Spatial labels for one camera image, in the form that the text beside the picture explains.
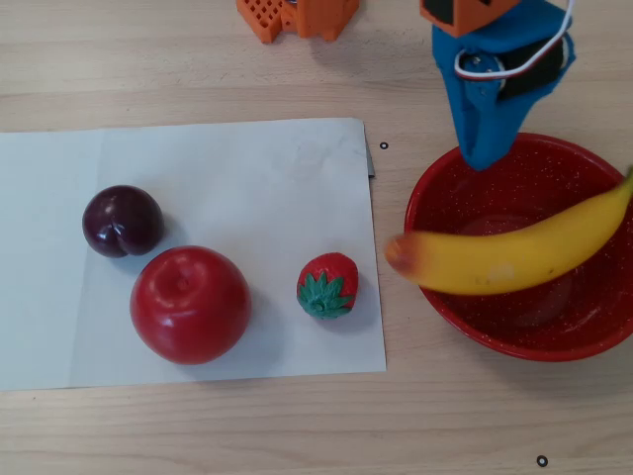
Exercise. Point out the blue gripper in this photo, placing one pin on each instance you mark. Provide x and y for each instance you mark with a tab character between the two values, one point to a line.
487	116

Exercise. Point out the yellow toy banana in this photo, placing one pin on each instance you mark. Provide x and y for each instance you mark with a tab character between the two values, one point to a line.
494	262

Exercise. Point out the orange robot base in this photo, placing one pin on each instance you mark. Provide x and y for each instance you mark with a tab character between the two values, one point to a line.
321	20

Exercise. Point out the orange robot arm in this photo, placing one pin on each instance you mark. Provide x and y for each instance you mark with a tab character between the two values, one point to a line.
465	22

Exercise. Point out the red speckled enamel bowl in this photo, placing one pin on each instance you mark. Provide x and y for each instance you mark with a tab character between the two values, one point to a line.
494	198

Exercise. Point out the red toy strawberry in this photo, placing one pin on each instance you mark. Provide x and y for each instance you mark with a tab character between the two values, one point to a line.
329	282

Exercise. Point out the white paper sheet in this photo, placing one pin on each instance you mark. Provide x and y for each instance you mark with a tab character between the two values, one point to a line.
222	198

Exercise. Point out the red toy apple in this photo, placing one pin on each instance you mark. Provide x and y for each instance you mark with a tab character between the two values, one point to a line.
190	307

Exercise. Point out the dark purple toy plum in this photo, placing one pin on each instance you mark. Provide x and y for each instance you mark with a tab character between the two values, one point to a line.
123	220

